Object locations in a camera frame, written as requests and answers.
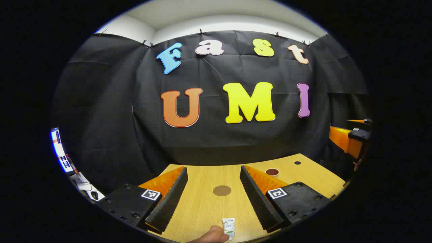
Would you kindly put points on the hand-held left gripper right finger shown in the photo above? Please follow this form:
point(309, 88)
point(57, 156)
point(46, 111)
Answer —
point(258, 199)

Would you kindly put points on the beige cup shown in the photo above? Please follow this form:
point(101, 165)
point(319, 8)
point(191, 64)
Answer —
point(272, 173)

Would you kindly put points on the round brown coaster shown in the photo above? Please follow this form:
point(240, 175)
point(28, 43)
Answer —
point(222, 190)

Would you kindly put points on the wooden desktop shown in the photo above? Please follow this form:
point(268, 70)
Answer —
point(202, 209)

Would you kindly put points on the black computer mouse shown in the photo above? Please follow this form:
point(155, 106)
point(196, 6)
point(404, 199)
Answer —
point(94, 195)

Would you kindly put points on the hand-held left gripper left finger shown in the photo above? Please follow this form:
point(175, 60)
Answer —
point(170, 199)

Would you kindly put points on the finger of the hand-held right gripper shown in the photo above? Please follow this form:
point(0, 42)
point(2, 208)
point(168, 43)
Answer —
point(344, 140)
point(362, 121)

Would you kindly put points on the white toothpaste tube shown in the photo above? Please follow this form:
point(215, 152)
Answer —
point(229, 225)

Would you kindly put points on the lit computer monitor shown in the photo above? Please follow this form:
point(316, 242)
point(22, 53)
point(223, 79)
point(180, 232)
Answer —
point(60, 148)

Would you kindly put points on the white side table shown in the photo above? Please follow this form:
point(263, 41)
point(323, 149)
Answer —
point(82, 184)

